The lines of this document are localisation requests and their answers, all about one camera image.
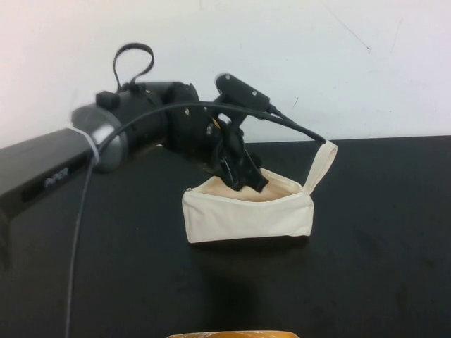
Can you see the yellow curved object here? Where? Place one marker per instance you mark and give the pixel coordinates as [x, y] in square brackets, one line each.
[229, 334]

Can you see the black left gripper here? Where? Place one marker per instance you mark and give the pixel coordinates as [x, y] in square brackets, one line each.
[190, 134]

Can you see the cream canvas pencil case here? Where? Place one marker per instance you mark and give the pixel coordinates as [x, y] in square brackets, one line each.
[246, 220]

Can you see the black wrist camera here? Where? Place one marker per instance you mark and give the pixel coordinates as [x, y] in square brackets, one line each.
[239, 89]

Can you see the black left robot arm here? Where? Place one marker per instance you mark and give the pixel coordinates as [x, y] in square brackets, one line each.
[46, 165]

